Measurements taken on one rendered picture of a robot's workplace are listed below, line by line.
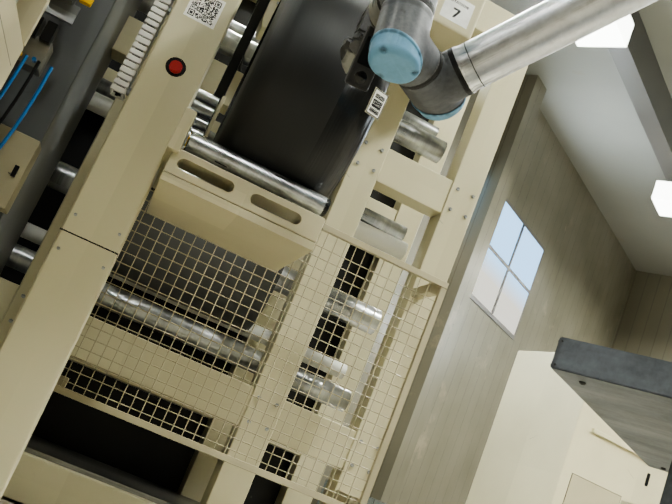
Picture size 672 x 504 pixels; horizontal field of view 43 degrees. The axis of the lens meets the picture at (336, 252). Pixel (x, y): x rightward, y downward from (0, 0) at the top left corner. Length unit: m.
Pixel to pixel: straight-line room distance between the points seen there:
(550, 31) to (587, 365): 0.68
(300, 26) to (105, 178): 0.53
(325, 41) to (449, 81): 0.45
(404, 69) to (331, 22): 0.51
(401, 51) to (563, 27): 0.28
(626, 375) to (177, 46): 1.35
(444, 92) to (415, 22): 0.15
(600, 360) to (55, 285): 1.21
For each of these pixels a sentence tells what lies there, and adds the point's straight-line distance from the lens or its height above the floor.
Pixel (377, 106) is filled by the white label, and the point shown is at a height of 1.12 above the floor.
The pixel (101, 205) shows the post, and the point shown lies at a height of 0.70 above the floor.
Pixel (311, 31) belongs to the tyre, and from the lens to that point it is 1.90.
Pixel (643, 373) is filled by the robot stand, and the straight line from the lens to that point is 1.01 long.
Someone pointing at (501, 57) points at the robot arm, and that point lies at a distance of 1.53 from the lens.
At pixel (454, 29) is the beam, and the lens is 2.56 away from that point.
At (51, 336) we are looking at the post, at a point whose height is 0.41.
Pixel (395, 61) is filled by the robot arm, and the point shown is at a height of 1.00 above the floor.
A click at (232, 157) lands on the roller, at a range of 1.90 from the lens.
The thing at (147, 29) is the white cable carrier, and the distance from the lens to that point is 2.06.
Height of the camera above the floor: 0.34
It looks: 14 degrees up
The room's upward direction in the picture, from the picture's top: 23 degrees clockwise
